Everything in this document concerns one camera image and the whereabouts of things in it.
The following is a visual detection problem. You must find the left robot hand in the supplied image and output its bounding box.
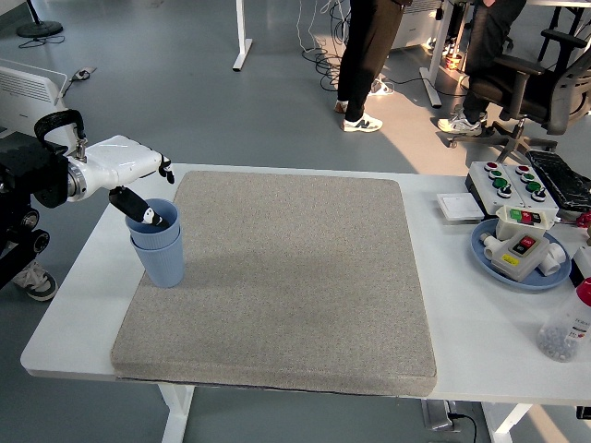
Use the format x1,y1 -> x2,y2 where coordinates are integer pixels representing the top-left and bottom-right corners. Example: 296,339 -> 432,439
82,134 -> 175,228

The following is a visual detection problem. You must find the blue ribbed cup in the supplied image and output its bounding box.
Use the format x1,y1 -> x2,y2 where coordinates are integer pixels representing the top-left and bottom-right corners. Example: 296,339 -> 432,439
124,198 -> 182,253
130,230 -> 187,290

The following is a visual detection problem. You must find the white push-button control box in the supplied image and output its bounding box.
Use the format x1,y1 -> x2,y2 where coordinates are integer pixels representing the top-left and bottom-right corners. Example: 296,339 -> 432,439
503,162 -> 562,218
464,161 -> 527,217

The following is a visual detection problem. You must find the white panel heater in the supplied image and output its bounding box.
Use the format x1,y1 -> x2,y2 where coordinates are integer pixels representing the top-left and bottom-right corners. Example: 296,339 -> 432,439
0,58 -> 75,138
392,0 -> 444,50

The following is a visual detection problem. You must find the person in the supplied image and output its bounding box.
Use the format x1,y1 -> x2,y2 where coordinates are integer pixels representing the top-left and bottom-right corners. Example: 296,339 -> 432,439
437,0 -> 532,137
334,0 -> 403,134
11,260 -> 59,303

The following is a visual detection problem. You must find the black fan stand base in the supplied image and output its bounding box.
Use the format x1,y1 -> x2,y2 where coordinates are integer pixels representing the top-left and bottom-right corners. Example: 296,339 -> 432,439
17,0 -> 65,39

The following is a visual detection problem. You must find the white desk leg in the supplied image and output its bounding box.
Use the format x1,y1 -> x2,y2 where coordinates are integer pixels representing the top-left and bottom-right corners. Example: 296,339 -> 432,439
419,0 -> 456,110
232,0 -> 254,72

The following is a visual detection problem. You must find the grey-brown mat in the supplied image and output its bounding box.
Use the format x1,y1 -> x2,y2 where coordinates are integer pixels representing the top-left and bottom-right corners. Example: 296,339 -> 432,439
109,170 -> 439,399

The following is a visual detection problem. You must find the white table leg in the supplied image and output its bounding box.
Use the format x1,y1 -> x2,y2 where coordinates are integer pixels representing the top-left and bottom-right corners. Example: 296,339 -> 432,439
159,382 -> 196,443
479,403 -> 537,443

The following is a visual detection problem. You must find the white floor power strip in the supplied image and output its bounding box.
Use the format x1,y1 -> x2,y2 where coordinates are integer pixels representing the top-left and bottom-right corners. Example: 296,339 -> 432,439
368,77 -> 396,97

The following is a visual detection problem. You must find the white pipe fitting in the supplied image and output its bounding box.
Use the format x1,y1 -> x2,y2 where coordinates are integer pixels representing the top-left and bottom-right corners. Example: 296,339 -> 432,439
479,233 -> 504,260
539,242 -> 569,277

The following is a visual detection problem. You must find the blue plate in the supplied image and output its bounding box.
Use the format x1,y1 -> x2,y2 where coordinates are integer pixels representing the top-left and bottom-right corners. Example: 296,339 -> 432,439
470,218 -> 573,291

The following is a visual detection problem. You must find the black office chair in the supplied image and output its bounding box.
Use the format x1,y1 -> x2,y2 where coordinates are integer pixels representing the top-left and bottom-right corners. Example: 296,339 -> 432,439
447,27 -> 591,161

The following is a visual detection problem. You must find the black wrapped keyboard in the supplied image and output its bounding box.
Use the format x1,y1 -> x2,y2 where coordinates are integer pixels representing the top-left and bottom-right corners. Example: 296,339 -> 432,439
525,150 -> 591,211

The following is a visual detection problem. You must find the clear bottle with red cap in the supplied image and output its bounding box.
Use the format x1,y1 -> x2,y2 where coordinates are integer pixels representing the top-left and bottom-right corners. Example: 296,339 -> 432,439
536,278 -> 591,364

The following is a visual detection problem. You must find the black floor cable bundle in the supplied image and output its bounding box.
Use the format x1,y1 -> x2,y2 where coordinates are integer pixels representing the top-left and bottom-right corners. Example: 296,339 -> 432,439
302,0 -> 350,91

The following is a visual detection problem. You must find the white wall switch plate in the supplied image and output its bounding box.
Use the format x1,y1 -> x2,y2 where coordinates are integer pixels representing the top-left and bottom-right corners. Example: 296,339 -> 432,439
436,191 -> 486,223

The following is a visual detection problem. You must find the white green-red button switch box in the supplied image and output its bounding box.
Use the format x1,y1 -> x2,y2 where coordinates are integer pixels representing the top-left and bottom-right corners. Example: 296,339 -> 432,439
494,205 -> 560,241

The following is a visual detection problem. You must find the grey red rocker switch box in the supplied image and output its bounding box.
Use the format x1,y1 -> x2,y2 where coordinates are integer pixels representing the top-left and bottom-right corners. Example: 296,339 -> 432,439
489,230 -> 551,283

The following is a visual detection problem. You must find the black power cable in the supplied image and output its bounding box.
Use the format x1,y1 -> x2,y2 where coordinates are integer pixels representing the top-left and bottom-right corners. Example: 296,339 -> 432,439
450,413 -> 479,443

